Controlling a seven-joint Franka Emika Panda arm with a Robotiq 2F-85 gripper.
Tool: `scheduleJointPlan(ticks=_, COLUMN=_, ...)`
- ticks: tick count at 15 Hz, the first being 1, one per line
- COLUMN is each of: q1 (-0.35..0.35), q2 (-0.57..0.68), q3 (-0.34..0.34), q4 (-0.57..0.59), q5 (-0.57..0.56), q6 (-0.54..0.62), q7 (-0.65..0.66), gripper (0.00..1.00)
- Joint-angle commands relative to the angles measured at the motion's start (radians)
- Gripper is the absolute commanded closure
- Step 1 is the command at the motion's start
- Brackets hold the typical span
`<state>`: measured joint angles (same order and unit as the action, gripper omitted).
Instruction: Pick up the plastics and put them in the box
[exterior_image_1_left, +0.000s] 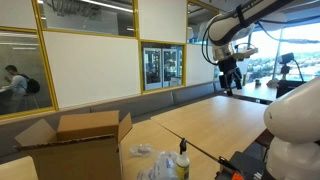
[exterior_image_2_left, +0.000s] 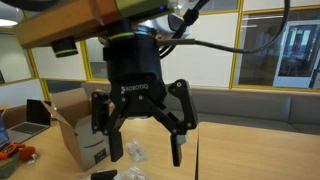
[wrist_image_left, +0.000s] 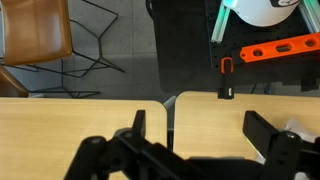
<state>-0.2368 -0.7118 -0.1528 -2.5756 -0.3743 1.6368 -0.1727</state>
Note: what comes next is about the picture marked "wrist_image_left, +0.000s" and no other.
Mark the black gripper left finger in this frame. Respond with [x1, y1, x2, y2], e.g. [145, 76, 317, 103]
[132, 110, 146, 137]

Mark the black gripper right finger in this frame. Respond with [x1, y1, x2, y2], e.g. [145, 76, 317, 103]
[242, 111, 279, 157]

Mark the clear plastic bag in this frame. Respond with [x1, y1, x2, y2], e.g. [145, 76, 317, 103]
[284, 119, 317, 142]

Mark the black pegboard robot base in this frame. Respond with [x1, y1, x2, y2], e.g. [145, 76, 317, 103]
[145, 0, 320, 92]

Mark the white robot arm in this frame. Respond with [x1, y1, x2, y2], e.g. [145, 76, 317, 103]
[143, 0, 287, 157]

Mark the black orange clamp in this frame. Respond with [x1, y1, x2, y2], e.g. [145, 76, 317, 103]
[218, 57, 234, 99]

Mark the orange spirit level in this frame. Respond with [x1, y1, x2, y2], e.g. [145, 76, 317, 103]
[239, 33, 320, 63]

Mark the brown leather chair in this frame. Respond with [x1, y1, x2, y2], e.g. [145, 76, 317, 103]
[0, 0, 126, 80]

